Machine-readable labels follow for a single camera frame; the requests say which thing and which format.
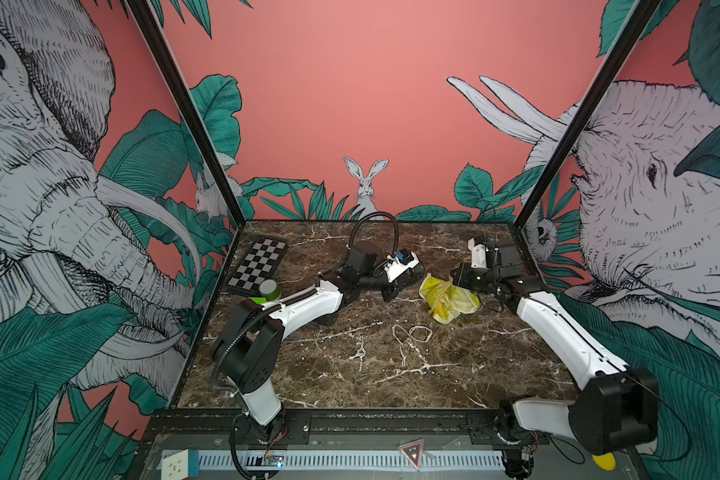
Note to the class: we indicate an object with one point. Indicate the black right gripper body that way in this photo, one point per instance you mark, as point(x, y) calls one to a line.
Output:
point(478, 280)

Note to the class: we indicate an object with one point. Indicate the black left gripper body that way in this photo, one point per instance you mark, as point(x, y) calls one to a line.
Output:
point(377, 280)

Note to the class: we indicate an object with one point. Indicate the yellow green patterned towel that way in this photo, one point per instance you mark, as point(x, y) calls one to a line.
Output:
point(447, 301)

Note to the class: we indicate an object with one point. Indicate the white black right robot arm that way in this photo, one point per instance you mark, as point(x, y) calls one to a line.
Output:
point(617, 406)

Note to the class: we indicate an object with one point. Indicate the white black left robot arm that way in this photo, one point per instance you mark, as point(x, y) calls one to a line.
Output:
point(245, 353)

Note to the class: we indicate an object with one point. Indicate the green white cylinder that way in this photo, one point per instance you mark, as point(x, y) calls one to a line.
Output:
point(270, 290)

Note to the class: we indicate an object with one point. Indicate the black white checkerboard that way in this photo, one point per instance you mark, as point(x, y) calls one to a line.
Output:
point(258, 264)

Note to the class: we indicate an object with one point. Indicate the red triangle warning sticker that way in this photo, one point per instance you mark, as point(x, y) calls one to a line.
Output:
point(413, 452)

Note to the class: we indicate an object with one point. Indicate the yellow round button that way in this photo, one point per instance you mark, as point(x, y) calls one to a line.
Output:
point(605, 462)

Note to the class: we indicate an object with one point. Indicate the white power socket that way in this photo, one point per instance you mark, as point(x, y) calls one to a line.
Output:
point(183, 465)

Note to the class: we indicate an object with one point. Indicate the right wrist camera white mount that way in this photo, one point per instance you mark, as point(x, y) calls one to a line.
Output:
point(478, 252)

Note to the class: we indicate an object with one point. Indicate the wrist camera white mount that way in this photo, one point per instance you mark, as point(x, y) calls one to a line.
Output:
point(478, 252)
point(401, 263)

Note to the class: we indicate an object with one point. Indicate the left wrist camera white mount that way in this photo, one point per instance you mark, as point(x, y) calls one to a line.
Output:
point(401, 263)

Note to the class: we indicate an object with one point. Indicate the white slotted cable duct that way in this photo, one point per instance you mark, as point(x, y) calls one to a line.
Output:
point(370, 460)

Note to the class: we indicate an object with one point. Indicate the black front mounting rail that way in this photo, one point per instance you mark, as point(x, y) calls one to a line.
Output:
point(481, 426)

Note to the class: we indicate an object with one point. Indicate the black left frame post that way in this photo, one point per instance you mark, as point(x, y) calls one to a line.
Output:
point(145, 17)

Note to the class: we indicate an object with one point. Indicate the black frame post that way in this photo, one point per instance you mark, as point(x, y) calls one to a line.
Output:
point(638, 18)
point(145, 17)

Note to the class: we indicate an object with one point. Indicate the black right frame post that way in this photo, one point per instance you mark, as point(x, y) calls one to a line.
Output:
point(638, 18)

